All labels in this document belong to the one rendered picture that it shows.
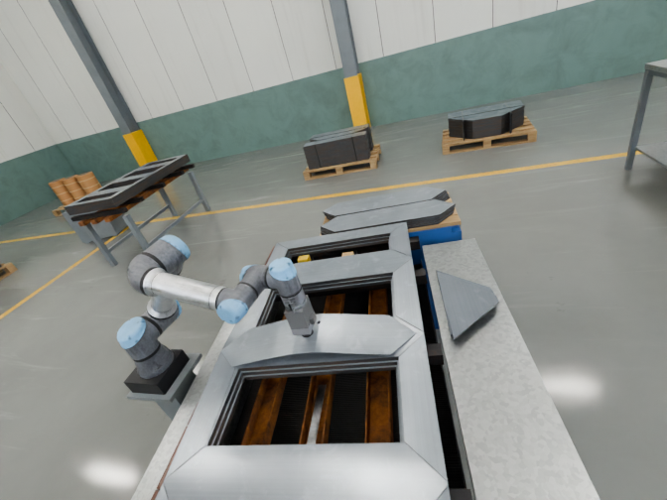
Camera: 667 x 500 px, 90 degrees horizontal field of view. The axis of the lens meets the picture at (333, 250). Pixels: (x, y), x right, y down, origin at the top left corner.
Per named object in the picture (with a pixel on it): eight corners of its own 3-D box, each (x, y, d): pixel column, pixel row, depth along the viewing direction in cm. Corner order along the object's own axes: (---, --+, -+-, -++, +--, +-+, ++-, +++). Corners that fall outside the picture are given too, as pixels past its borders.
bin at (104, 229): (130, 224, 579) (110, 193, 550) (117, 236, 542) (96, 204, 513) (97, 232, 584) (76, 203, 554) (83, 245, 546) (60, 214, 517)
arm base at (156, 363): (132, 380, 142) (119, 365, 137) (151, 351, 154) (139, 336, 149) (163, 377, 139) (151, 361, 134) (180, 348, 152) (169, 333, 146)
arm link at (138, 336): (124, 358, 139) (105, 335, 132) (149, 333, 150) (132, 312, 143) (144, 362, 135) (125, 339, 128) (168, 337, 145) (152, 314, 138)
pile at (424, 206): (447, 191, 209) (446, 183, 206) (460, 221, 176) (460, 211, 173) (326, 212, 227) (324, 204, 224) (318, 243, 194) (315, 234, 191)
